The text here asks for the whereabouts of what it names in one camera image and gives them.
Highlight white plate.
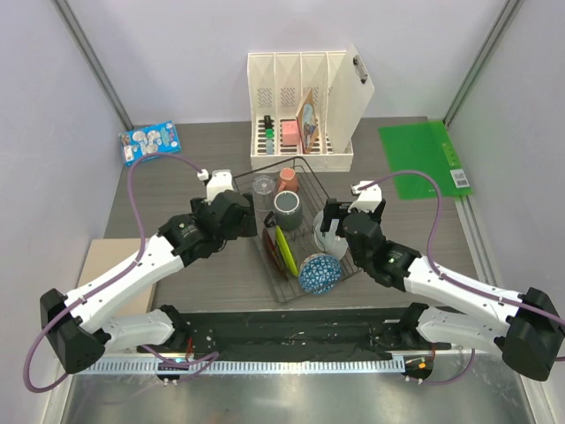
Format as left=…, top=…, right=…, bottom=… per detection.
left=313, top=210, right=348, bottom=261

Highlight grey mug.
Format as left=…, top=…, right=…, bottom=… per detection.
left=263, top=191, right=304, bottom=231

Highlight yellow-green plate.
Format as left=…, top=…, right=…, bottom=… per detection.
left=275, top=225, right=299, bottom=276

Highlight pink mug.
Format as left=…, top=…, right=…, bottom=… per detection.
left=277, top=168, right=299, bottom=193

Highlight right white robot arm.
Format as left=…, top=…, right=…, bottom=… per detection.
left=320, top=199, right=564, bottom=382

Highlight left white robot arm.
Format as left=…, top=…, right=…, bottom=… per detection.
left=40, top=190, right=257, bottom=374

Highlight dark red plate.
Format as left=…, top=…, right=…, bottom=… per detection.
left=261, top=228, right=288, bottom=281

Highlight blue patterned bowl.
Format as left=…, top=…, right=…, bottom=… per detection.
left=298, top=254, right=342, bottom=295

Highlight small bottles in organizer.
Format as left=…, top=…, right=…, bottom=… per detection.
left=264, top=115, right=275, bottom=155

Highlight blue picture box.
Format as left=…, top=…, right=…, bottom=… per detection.
left=118, top=121, right=182, bottom=166

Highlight pink box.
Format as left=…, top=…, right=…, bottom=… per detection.
left=281, top=120, right=301, bottom=147

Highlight green plastic folder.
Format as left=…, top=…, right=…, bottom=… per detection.
left=379, top=120, right=472, bottom=197

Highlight picture book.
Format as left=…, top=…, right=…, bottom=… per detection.
left=296, top=87, right=320, bottom=154

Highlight beige wooden board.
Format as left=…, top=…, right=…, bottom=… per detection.
left=77, top=238, right=155, bottom=317

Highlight white file organizer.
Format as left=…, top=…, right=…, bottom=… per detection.
left=247, top=50, right=353, bottom=172

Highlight white clipboard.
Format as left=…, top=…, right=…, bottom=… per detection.
left=326, top=44, right=374, bottom=154

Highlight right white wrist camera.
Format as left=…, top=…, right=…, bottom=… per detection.
left=348, top=181, right=386, bottom=219

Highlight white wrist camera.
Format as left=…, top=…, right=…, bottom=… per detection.
left=348, top=181, right=386, bottom=219
left=197, top=169, right=234, bottom=203

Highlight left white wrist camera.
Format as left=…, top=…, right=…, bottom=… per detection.
left=197, top=169, right=234, bottom=203

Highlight black wire dish rack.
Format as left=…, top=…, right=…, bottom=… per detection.
left=233, top=156, right=361, bottom=304

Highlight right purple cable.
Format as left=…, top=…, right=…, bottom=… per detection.
left=352, top=170, right=565, bottom=385

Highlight purple cable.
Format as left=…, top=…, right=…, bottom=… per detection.
left=352, top=170, right=565, bottom=385
left=22, top=152, right=222, bottom=394

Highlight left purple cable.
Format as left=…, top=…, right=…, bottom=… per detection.
left=22, top=152, right=222, bottom=394

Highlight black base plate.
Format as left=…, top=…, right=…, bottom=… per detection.
left=149, top=303, right=450, bottom=362

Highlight perforated metal rail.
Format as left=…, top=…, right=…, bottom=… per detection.
left=80, top=356, right=405, bottom=376

